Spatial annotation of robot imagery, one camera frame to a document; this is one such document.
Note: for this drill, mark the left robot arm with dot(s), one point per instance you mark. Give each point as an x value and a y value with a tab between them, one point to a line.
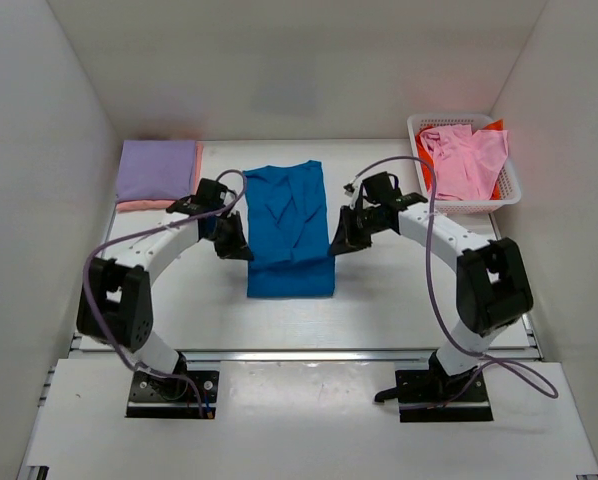
116	307

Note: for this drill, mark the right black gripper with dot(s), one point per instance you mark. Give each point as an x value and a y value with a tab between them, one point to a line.
346	238

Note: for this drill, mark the orange t-shirt in basket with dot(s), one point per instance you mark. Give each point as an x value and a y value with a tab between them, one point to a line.
424	170

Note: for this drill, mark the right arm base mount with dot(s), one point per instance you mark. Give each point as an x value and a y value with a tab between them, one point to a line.
430	396

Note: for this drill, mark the white plastic laundry basket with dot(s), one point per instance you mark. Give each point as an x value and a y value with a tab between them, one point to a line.
507	190

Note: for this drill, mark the blue polo t-shirt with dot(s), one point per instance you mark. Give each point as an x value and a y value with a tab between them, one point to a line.
288	233

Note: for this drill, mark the folded salmon pink t-shirt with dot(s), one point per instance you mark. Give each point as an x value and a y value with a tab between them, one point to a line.
144	205

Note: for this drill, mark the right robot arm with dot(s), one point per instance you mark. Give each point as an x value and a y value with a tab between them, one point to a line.
492	289

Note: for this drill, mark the pink t-shirt in basket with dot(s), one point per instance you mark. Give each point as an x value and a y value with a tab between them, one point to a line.
464	160

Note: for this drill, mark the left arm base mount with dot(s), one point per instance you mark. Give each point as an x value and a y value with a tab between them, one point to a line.
150	397

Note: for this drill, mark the folded purple t-shirt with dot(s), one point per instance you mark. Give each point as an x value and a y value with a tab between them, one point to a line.
156	170

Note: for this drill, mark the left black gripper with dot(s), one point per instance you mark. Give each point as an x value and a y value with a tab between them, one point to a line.
237	248

